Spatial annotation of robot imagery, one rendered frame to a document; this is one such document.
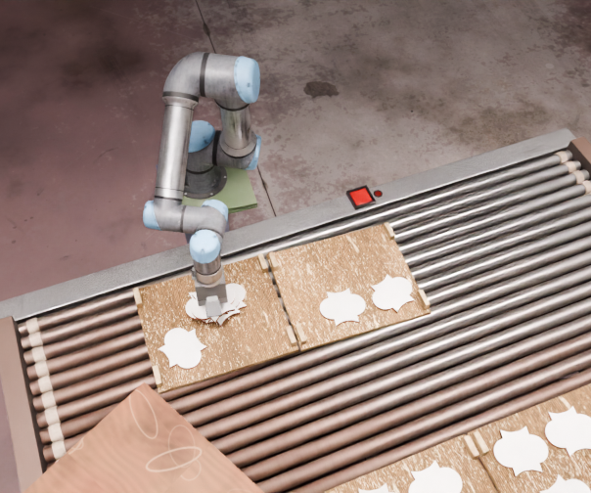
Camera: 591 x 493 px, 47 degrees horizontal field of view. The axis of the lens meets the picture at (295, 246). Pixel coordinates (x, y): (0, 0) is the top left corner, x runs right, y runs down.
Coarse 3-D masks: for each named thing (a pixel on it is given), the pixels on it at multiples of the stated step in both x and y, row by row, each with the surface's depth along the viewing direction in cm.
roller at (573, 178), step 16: (576, 176) 240; (528, 192) 236; (544, 192) 237; (464, 208) 232; (480, 208) 231; (496, 208) 233; (416, 224) 227; (432, 224) 227; (448, 224) 229; (400, 240) 224; (128, 320) 204; (80, 336) 200; (96, 336) 201; (112, 336) 202; (32, 352) 197; (48, 352) 198; (64, 352) 199
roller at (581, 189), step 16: (560, 192) 236; (576, 192) 237; (512, 208) 231; (528, 208) 232; (464, 224) 227; (480, 224) 228; (416, 240) 223; (432, 240) 224; (448, 240) 226; (128, 336) 201; (144, 336) 201; (80, 352) 197; (96, 352) 198; (112, 352) 200; (32, 368) 194; (48, 368) 195; (64, 368) 196
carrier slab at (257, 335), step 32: (256, 256) 216; (160, 288) 209; (192, 288) 209; (256, 288) 209; (160, 320) 202; (192, 320) 202; (256, 320) 203; (160, 352) 196; (224, 352) 197; (256, 352) 197; (288, 352) 197
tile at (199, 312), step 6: (228, 288) 203; (192, 294) 202; (228, 294) 202; (234, 294) 202; (228, 300) 201; (192, 306) 199; (198, 306) 199; (204, 306) 199; (222, 306) 199; (228, 306) 199; (192, 312) 198; (198, 312) 198; (204, 312) 198; (222, 312) 198; (198, 318) 198; (204, 318) 197; (210, 318) 198; (216, 318) 197
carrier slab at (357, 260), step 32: (288, 256) 216; (320, 256) 216; (352, 256) 217; (384, 256) 217; (288, 288) 210; (320, 288) 210; (352, 288) 210; (416, 288) 210; (320, 320) 203; (384, 320) 204
